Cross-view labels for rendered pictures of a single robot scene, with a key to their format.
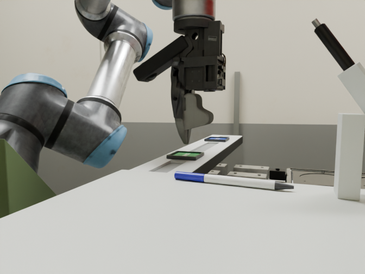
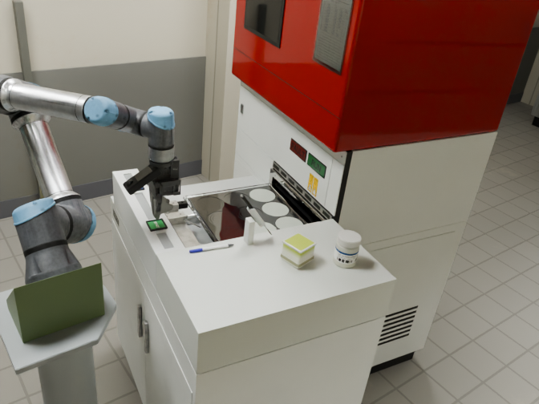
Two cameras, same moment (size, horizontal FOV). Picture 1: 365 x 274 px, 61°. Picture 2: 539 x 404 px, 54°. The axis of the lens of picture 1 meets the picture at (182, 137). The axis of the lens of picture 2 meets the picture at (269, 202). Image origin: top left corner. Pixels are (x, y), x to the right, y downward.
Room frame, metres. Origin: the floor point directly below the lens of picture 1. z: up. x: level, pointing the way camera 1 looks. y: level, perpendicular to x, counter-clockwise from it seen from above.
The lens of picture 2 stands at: (-0.62, 0.85, 1.92)
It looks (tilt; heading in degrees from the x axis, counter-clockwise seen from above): 30 degrees down; 310
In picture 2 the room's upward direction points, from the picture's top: 7 degrees clockwise
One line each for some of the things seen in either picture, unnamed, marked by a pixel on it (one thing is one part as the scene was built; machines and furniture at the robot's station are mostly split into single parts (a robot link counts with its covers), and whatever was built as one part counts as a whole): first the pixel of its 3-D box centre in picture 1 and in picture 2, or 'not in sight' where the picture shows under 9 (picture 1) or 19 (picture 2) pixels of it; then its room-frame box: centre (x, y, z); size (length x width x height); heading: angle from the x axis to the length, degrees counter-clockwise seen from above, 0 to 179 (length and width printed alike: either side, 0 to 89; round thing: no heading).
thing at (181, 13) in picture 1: (194, 11); (160, 151); (0.56, -0.02, 1.22); 0.08 x 0.08 x 0.05
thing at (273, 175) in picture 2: not in sight; (297, 204); (0.44, -0.57, 0.89); 0.44 x 0.02 x 0.10; 161
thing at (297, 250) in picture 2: not in sight; (297, 250); (0.15, -0.22, 1.00); 0.07 x 0.07 x 0.07; 0
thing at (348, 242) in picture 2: not in sight; (346, 248); (0.05, -0.33, 1.01); 0.07 x 0.07 x 0.10
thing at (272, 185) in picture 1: (230, 180); (212, 248); (0.35, -0.06, 0.97); 0.14 x 0.01 x 0.01; 67
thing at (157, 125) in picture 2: not in sight; (160, 127); (0.56, -0.02, 1.30); 0.09 x 0.08 x 0.11; 22
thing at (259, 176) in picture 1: (246, 180); (173, 218); (0.64, -0.14, 0.89); 0.08 x 0.03 x 0.03; 71
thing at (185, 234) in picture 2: not in sight; (180, 237); (0.57, -0.11, 0.87); 0.36 x 0.08 x 0.03; 161
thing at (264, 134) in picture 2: not in sight; (281, 154); (0.61, -0.64, 1.02); 0.81 x 0.03 x 0.40; 161
